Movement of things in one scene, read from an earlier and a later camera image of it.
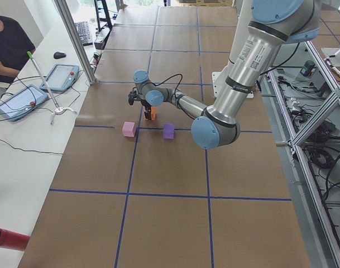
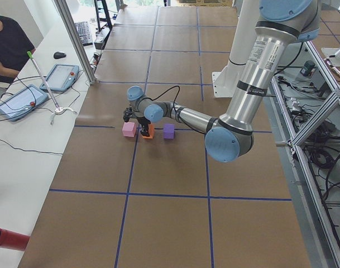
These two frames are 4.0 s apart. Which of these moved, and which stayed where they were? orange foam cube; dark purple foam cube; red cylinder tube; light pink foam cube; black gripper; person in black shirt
Moved: orange foam cube; black gripper
Stayed: dark purple foam cube; person in black shirt; light pink foam cube; red cylinder tube
